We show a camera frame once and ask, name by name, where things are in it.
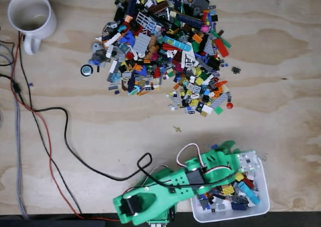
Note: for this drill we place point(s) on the yellow printed Lego piece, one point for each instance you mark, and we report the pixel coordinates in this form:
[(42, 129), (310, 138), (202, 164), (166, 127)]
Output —
[(227, 190)]

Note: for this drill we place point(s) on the blue tiny Lego piece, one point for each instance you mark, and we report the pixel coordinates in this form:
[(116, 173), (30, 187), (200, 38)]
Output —
[(214, 146)]

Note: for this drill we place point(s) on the red small Lego piece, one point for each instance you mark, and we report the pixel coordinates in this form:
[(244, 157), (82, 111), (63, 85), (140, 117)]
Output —
[(248, 183)]

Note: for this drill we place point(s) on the dark blue Lego brick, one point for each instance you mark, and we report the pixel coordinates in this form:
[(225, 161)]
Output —
[(238, 206)]

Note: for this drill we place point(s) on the light blue long Lego brick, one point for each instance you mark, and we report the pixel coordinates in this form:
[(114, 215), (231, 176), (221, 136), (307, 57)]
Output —
[(248, 193)]

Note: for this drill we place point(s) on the white plastic bin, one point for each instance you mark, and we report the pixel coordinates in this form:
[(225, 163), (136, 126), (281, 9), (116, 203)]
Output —
[(225, 215)]

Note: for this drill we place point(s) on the green square Lego plate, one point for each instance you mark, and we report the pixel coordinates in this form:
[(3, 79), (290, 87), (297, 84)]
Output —
[(218, 110)]

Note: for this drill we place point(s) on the gold Lego claw piece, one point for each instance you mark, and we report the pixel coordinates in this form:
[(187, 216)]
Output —
[(203, 114)]

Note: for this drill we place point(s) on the red round Lego piece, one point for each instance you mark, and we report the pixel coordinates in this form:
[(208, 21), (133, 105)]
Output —
[(229, 105)]

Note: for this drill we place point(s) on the white square Lego plate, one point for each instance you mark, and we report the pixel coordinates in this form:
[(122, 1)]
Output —
[(207, 109)]

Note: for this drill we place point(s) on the grey diagonal Lego plate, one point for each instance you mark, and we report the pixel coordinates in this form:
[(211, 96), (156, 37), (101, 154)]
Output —
[(220, 100)]

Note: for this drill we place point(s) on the black printed Lego tile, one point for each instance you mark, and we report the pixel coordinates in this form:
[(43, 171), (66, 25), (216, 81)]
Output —
[(199, 107)]

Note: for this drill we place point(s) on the gold Lego weapon piece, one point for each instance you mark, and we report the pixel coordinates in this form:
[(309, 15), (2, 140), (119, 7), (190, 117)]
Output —
[(177, 129)]

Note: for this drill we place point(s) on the yellow Lego brick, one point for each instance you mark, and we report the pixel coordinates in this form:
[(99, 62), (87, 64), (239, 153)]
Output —
[(194, 102)]

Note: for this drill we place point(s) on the black Lego grille piece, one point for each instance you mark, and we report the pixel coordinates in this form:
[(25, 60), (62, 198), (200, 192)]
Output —
[(235, 70)]

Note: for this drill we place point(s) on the red long Lego piece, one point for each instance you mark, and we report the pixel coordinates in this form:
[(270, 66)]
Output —
[(222, 47)]

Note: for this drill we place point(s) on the orange Lego flame piece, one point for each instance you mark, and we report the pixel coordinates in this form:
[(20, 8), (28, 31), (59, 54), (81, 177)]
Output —
[(142, 93)]

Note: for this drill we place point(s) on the light blue Lego pickaxe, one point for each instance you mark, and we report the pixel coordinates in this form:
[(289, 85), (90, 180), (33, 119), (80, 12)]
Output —
[(134, 89)]

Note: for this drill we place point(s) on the light blue long Lego piece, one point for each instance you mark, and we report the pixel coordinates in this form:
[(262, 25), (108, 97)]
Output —
[(176, 44)]

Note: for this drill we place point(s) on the pink Lego ball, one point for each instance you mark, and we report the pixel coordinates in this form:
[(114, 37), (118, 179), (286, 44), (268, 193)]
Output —
[(205, 28)]

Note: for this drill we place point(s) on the brown curved Lego piece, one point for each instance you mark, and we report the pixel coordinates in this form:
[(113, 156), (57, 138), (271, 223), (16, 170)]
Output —
[(123, 86)]

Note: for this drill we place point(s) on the dark grey small Lego plate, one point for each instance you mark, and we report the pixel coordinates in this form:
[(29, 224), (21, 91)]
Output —
[(112, 87)]

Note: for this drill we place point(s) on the dark blue long Lego plate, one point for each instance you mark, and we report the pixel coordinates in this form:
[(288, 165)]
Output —
[(189, 21)]

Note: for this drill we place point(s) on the translucent blue Lego spider web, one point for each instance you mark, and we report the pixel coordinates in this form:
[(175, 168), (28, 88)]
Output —
[(115, 77)]

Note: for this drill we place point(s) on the grey large Lego plate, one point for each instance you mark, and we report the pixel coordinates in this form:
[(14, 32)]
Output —
[(142, 44)]

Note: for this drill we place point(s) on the white long Lego tile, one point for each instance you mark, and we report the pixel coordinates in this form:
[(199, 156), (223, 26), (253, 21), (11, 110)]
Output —
[(113, 66)]

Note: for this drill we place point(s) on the dark grey Lego wedge plate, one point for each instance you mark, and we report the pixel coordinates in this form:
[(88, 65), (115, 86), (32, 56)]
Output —
[(200, 4)]

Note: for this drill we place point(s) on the brown long Lego plate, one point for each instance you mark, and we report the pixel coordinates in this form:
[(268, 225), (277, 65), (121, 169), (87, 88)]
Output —
[(158, 8)]

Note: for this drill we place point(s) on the white long Lego brick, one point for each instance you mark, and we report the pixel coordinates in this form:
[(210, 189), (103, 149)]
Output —
[(113, 40)]

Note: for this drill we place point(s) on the black Lego tire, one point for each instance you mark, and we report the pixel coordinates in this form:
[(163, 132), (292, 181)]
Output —
[(86, 70)]

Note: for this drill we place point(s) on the grey round Lego dish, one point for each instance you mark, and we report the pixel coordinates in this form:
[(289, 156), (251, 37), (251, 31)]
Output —
[(96, 47)]

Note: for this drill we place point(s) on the dark blue long Lego beam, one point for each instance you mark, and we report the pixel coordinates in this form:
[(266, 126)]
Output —
[(132, 2)]

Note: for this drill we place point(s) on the white ceramic mug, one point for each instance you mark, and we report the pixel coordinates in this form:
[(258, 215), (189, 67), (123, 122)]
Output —
[(32, 16)]

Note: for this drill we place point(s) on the clear camera box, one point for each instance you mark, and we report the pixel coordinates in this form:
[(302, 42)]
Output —
[(247, 161)]

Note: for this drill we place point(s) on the dark blue Lego arch frame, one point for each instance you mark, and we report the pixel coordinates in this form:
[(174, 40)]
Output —
[(131, 81)]

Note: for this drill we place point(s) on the white Lego window frame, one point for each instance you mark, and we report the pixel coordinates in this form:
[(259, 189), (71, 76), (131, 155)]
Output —
[(146, 22)]

